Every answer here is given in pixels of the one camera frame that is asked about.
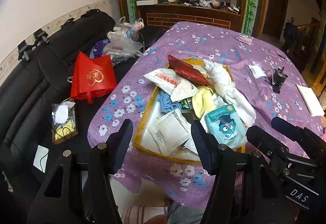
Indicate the black leather sofa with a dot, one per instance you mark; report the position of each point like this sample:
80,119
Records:
56,196

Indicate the white notebook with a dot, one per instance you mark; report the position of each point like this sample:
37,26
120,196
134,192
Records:
312,103

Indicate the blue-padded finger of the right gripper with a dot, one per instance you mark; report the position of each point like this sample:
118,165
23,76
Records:
287,129

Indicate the yellow cardboard box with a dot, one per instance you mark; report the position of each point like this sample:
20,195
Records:
143,140

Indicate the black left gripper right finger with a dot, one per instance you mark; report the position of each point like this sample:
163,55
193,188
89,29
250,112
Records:
206,146

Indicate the black cylindrical device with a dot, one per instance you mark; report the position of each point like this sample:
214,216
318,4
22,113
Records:
278,79

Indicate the white card on sofa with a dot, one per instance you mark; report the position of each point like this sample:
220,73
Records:
40,158

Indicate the white flat packet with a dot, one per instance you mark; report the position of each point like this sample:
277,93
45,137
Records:
170,131

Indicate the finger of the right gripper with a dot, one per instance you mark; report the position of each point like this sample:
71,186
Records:
268,145

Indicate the yellow fluffy cloth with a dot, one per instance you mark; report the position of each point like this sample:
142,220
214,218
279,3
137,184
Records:
203,101

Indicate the white paper tag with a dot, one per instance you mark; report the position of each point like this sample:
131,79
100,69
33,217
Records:
257,71

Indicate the clear bag yellow contents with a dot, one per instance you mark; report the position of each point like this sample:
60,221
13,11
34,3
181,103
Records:
64,124

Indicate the white cloth towel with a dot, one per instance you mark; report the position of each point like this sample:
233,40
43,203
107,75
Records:
225,87

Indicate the green white snack packet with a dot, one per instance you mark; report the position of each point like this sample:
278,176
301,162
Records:
186,104

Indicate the white red-lettered packet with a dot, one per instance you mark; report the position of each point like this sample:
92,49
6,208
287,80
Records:
177,87

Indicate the teal cartoon tissue pack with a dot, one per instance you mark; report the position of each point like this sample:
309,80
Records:
226,126

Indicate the pink plastic packet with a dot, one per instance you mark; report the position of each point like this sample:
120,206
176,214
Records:
245,39

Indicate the purple floral tablecloth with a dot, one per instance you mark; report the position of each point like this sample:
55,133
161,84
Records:
190,184

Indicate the red shopping bag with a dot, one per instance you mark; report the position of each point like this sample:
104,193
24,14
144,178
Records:
92,78

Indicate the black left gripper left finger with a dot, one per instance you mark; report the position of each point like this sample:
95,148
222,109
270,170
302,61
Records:
118,144

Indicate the red foil package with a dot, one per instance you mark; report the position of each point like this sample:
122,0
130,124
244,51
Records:
187,71

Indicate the clear plastic bags pile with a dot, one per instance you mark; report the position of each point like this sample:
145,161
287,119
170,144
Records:
124,41

